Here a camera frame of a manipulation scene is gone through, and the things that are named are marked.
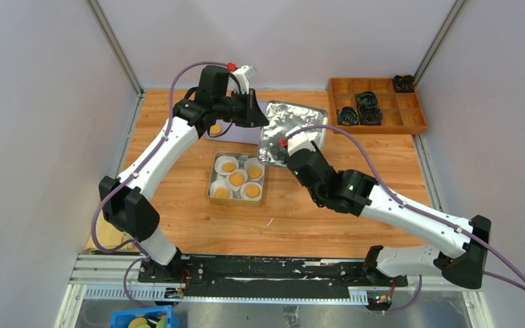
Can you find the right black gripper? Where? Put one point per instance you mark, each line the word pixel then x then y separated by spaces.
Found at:
pixel 316 149

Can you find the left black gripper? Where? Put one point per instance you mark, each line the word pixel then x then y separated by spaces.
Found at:
pixel 252 116

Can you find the lavender plastic tray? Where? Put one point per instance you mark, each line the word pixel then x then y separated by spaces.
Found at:
pixel 239 134

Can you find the round orange cookie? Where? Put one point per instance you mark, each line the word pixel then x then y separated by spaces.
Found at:
pixel 222 193
pixel 236 179
pixel 228 167
pixel 254 172
pixel 216 129
pixel 252 190

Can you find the silver tin lid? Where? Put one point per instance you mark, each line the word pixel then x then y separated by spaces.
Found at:
pixel 283 117

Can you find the square metal cookie tin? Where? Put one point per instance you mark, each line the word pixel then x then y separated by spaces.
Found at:
pixel 236 198

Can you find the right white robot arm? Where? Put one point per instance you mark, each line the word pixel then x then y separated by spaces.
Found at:
pixel 455 246

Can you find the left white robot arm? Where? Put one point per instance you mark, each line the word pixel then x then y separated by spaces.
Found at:
pixel 125 199

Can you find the white paper cup top-left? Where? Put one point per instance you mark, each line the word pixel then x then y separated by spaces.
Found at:
pixel 224 159

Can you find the white paper cup top-right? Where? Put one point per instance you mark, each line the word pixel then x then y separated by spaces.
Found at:
pixel 254 162

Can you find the white paper cup bottom-right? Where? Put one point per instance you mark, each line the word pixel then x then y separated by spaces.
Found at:
pixel 244 197

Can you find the white paper cup centre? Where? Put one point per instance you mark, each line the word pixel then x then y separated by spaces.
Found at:
pixel 241 171

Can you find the white paper cup bottom-left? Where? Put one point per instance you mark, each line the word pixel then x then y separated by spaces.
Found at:
pixel 218 184

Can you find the orange wooden compartment box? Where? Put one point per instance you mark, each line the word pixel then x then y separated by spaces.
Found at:
pixel 402 112

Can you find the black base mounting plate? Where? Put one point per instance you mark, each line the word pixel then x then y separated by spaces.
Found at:
pixel 264 277

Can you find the yellow folded cloth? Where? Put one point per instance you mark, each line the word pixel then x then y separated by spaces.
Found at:
pixel 108 236

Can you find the blue plastic bin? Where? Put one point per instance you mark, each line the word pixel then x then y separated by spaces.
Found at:
pixel 157 316

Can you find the black cable coil corner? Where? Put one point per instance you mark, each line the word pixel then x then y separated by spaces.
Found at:
pixel 403 83

